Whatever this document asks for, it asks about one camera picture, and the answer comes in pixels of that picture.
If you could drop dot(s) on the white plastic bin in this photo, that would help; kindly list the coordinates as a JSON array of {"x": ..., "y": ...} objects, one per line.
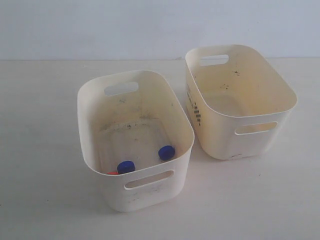
[
  {"x": 132, "y": 103},
  {"x": 236, "y": 100}
]

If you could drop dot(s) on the clear bottle blue cap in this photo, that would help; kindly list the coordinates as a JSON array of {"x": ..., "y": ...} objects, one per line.
[{"x": 164, "y": 147}]

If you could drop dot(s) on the clear bottle orange cap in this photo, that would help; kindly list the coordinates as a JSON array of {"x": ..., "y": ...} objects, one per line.
[{"x": 112, "y": 173}]

